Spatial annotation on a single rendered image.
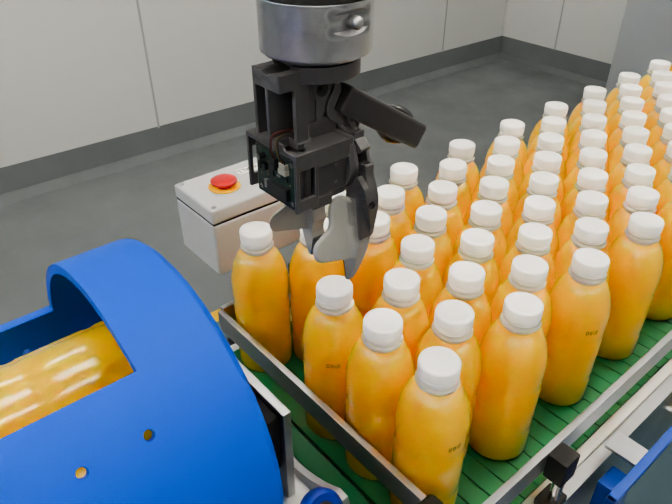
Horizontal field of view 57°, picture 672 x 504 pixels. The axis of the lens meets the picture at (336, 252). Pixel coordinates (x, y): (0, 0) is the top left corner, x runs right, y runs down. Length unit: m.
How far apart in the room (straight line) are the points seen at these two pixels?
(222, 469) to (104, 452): 0.08
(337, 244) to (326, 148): 0.10
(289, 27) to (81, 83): 2.99
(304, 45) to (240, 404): 0.26
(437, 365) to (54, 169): 3.08
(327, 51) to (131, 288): 0.22
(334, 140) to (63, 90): 2.95
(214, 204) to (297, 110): 0.34
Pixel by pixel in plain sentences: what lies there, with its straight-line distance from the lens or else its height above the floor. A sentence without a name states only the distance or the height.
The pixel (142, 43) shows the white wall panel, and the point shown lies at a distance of 3.50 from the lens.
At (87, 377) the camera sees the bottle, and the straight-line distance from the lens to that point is 0.47.
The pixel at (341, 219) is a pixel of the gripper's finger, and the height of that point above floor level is 1.21.
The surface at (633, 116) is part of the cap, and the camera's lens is 1.16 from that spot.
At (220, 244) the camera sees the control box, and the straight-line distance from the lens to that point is 0.82.
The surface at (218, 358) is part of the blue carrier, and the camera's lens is 0.43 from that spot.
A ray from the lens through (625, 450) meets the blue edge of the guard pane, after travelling 0.80.
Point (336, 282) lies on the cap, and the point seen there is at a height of 1.11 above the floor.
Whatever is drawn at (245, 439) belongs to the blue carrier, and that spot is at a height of 1.16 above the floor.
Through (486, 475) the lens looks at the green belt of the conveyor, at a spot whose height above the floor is 0.90.
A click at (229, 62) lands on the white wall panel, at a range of 3.76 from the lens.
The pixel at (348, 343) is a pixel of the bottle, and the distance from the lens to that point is 0.66.
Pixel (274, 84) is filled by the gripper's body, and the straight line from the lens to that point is 0.48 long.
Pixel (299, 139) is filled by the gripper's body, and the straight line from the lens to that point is 0.50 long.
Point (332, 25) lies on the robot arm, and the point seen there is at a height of 1.38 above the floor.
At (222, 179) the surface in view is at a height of 1.11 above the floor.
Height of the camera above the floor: 1.49
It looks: 34 degrees down
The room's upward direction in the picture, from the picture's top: straight up
